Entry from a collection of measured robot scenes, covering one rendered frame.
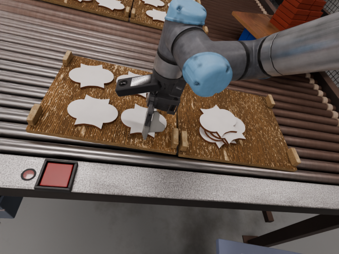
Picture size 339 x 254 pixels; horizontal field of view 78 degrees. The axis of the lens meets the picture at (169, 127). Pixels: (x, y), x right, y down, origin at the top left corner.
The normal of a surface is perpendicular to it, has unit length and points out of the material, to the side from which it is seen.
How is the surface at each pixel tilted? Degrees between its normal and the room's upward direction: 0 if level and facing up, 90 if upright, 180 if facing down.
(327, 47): 105
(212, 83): 91
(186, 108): 0
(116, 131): 0
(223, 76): 91
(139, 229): 0
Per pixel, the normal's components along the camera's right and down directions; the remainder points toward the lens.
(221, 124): 0.25, -0.61
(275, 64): -0.82, 0.51
